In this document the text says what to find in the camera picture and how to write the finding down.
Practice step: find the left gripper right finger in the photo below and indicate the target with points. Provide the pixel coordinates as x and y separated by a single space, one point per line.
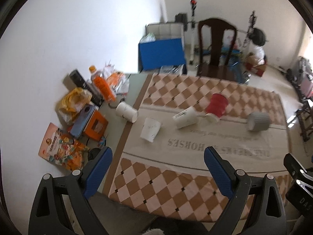
266 215

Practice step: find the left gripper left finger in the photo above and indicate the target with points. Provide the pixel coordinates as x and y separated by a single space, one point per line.
49 215

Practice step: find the white cup with calligraphy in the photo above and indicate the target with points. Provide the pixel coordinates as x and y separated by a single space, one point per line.
185 118

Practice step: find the red ribbed paper cup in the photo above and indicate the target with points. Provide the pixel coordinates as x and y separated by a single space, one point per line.
216 108

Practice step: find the white cup with birds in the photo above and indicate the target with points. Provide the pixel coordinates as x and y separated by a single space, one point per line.
127 112

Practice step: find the white cup with grass print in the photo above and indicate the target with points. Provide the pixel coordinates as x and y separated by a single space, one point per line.
150 129

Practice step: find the colourful snack packet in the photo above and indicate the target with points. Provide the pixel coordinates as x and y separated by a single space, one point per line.
62 149

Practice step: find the black round lid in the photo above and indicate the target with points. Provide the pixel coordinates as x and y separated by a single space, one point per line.
92 153

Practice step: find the grey ribbed mug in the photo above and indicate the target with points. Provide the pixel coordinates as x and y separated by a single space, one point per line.
258 121

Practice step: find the orange box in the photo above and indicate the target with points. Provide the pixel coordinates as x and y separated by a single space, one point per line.
96 126

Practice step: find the blue-grey smartphone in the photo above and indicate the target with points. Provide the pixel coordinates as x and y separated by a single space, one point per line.
82 120

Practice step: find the yellow plastic bag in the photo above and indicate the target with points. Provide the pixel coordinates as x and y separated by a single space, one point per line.
72 104

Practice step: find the checkered printed tablecloth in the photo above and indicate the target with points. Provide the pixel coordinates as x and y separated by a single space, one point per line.
169 177

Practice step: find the orange juice bottle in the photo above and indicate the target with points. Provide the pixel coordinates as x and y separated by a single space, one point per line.
102 85

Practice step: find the dark wooden chair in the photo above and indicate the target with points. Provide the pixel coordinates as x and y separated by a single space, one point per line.
214 69

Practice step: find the crumpled white orange wrapper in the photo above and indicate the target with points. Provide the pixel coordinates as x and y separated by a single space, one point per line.
117 80

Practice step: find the blue storage box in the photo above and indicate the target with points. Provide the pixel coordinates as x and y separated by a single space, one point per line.
162 49

